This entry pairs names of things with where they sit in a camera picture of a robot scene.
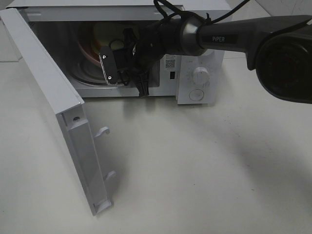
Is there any toast sandwich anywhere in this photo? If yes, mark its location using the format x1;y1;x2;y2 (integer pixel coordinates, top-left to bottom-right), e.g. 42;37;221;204
91;22;124;53

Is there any white microwave door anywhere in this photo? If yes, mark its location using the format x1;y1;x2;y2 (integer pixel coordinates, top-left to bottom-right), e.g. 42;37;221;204
0;8;112;215

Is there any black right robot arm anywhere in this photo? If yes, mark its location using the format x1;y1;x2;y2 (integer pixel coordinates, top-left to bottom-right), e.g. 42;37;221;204
99;12;312;103

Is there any white adjacent table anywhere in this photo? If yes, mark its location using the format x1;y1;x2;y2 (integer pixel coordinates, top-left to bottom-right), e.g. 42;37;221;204
224;0;312;59

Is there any white microwave oven body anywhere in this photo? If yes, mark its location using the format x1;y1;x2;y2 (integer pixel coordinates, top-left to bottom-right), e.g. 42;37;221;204
0;0;224;104

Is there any round door release button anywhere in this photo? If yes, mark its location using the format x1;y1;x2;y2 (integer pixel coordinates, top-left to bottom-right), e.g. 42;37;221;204
189;89;204;101

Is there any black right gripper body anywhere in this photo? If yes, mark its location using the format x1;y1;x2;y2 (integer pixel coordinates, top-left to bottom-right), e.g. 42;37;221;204
112;26;165;97

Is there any pink plate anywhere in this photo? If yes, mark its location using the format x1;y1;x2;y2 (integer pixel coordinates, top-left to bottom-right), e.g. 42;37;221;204
77;21;109;67

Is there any white lower microwave knob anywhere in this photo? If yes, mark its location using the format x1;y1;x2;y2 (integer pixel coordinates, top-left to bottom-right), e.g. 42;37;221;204
192;67;209;85

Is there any glass microwave turntable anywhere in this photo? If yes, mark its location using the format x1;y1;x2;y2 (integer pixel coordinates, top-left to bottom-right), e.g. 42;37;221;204
65;58;135;88

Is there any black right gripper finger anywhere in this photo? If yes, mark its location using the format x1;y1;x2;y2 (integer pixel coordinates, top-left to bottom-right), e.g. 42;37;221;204
99;46;117;85

